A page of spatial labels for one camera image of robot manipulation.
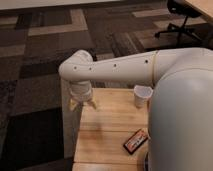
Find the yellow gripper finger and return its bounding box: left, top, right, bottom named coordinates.
left=69, top=99, right=78, bottom=111
left=87, top=99, right=97, bottom=109

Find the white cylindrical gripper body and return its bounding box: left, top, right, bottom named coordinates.
left=69, top=81, right=93, bottom=102

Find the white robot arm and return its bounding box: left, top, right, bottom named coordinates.
left=59, top=47, right=213, bottom=171

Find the black red snack packet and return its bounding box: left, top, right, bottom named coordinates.
left=123, top=129, right=148, bottom=154

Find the black office chair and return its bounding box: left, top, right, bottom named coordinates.
left=154, top=0, right=205, bottom=46

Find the wooden desk corner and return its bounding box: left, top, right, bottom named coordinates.
left=184, top=0, right=213, bottom=20

